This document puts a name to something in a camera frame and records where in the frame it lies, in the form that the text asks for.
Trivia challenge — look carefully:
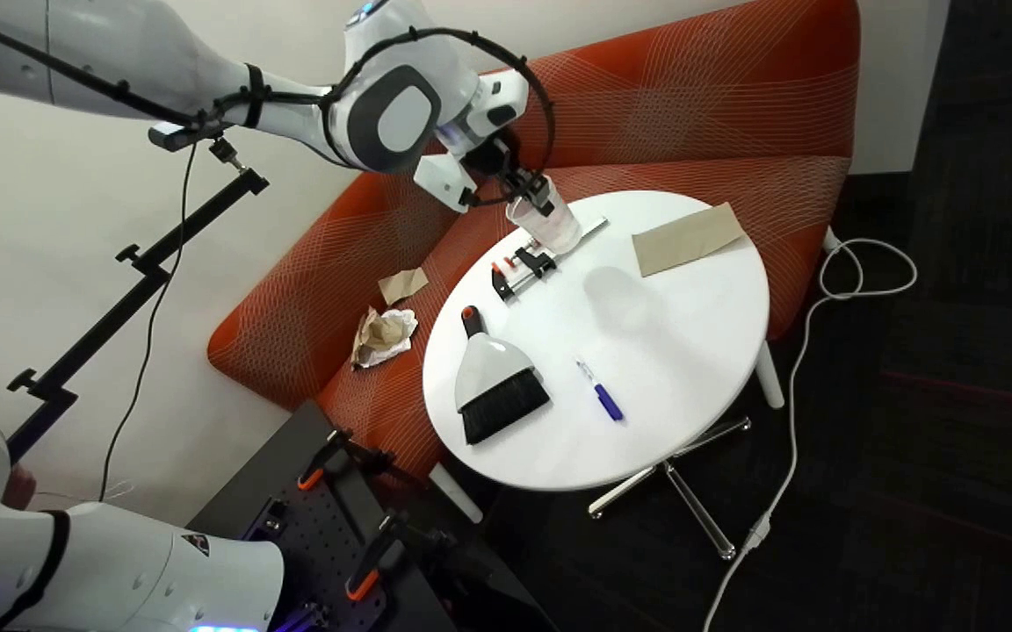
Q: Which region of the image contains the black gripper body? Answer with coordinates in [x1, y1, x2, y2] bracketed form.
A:
[476, 130, 547, 204]

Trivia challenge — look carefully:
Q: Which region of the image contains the clear plastic cup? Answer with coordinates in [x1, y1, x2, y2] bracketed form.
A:
[579, 263, 654, 345]

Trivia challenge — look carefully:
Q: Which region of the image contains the brown cardboard piece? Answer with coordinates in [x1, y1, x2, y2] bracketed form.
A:
[629, 201, 753, 281]

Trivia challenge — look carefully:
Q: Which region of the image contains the small brown paper scrap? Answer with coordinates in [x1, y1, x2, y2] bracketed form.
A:
[375, 263, 431, 314]

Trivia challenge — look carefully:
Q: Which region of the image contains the blue capped white marker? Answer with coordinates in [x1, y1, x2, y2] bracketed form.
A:
[574, 356, 629, 427]

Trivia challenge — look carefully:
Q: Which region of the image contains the orange striped sofa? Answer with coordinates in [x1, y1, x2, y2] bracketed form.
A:
[205, 0, 866, 526]

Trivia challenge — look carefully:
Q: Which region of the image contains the crumpled white paper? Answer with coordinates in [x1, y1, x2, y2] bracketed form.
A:
[349, 301, 422, 377]

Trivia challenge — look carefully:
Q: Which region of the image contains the chrome table base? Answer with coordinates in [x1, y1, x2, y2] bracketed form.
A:
[582, 410, 756, 565]

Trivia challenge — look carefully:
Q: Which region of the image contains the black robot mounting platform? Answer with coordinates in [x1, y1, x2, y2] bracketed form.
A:
[186, 397, 560, 632]

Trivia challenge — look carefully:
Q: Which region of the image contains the orange handled bar clamp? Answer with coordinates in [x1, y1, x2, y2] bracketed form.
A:
[490, 216, 610, 306]

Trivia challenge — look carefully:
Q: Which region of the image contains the white floor cable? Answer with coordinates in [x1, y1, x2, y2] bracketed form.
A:
[698, 229, 925, 632]

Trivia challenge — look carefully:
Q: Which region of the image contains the black clamp orange handle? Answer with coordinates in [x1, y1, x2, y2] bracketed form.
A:
[342, 510, 463, 609]
[292, 427, 401, 496]

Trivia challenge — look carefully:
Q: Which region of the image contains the thin black cable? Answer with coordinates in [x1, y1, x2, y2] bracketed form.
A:
[94, 137, 200, 505]

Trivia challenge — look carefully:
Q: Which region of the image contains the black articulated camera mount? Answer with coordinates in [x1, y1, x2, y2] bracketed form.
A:
[2, 137, 273, 469]

